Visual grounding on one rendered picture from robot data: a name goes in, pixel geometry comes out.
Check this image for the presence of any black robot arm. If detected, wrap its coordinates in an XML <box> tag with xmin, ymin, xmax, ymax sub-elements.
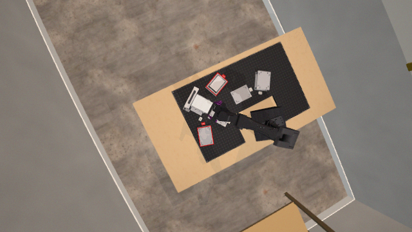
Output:
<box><xmin>212</xmin><ymin>105</ymin><xmax>300</xmax><ymax>150</ymax></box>

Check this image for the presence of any grey rectangular frame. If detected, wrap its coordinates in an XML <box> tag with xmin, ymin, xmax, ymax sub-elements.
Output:
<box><xmin>230</xmin><ymin>85</ymin><xmax>251</xmax><ymax>104</ymax></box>

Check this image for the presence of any white multiwell plate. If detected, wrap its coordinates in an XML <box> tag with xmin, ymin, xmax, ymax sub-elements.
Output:
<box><xmin>191</xmin><ymin>95</ymin><xmax>213</xmax><ymax>113</ymax></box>

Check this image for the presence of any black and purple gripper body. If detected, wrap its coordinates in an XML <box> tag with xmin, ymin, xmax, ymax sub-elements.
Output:
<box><xmin>211</xmin><ymin>102</ymin><xmax>227</xmax><ymax>122</ymax></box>

